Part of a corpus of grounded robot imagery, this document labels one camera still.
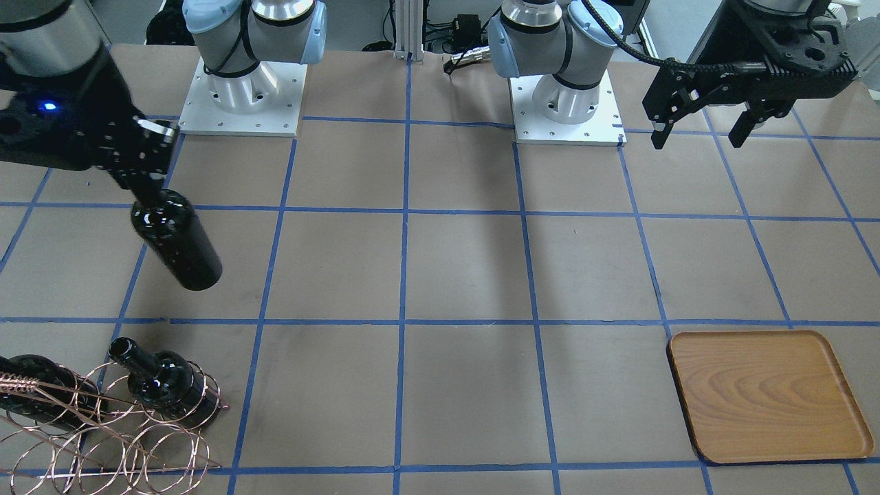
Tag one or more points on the wooden tray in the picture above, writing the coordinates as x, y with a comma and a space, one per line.
767, 396

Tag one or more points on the copper wire bottle basket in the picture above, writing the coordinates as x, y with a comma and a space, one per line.
130, 450

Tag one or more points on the far basket wine bottle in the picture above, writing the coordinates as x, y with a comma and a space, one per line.
165, 383

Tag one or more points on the dark wine bottle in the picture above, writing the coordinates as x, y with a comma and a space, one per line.
171, 227

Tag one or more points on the basket wine bottle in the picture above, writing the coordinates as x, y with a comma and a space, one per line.
165, 383
61, 398

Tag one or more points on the near basket wine bottle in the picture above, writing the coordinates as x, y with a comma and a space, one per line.
61, 398

